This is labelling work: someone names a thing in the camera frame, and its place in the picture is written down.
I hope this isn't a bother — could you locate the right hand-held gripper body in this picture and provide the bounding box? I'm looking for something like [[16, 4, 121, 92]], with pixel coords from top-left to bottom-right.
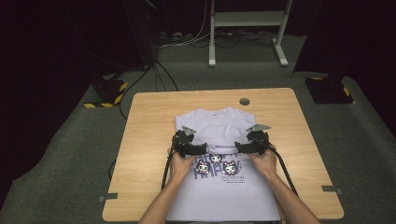
[[246, 124, 272, 156]]

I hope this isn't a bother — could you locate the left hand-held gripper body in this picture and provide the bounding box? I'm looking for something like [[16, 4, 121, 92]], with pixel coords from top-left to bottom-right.
[[171, 125, 197, 158]]

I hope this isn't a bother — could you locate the lavender printed T-shirt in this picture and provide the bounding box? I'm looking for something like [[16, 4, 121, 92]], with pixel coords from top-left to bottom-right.
[[166, 106, 282, 222]]

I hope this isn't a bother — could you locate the person's right hand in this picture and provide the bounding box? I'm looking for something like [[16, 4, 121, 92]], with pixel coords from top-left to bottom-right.
[[247, 148, 278, 182]]

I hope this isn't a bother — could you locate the person's left hand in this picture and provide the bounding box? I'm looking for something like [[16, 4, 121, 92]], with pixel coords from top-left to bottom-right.
[[169, 153, 198, 185]]

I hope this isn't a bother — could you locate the black yellow striped stand base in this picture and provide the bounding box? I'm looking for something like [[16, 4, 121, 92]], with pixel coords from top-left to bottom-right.
[[83, 77, 129, 109], [304, 76, 355, 105]]

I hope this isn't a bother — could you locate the grey power strip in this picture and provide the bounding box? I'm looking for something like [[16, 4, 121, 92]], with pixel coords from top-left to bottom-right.
[[159, 30, 194, 43]]

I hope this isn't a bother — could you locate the left hand-held gripper black cable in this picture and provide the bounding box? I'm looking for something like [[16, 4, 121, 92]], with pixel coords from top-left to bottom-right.
[[161, 146, 176, 190]]

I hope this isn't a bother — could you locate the hand-held gripper black cable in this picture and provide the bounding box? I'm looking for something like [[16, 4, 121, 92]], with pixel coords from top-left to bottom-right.
[[264, 141, 299, 197], [161, 146, 176, 190]]

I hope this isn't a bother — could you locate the right hand-held gripper black cable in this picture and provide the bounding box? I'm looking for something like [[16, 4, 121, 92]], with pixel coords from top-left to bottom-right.
[[264, 141, 299, 197]]

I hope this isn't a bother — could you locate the black floor cable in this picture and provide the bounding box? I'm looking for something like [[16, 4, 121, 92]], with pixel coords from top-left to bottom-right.
[[107, 159, 117, 181], [119, 63, 154, 120], [154, 60, 180, 92]]

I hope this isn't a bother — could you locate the grey table edge bracket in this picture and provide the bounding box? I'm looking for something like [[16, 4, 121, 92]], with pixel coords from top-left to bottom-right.
[[98, 192, 119, 203], [321, 185, 344, 196]]

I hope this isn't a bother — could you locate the white floor cable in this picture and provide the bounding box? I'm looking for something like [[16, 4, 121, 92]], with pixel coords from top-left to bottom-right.
[[158, 0, 213, 49]]

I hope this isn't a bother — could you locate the tangle of black cables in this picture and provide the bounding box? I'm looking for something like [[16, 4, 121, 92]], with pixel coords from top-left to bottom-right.
[[214, 29, 281, 49]]

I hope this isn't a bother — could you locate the white metal stand frame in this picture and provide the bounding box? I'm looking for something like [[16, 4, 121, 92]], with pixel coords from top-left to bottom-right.
[[208, 0, 293, 68]]

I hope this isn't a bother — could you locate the thin black cable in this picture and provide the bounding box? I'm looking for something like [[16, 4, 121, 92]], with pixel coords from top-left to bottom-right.
[[60, 0, 146, 70]]

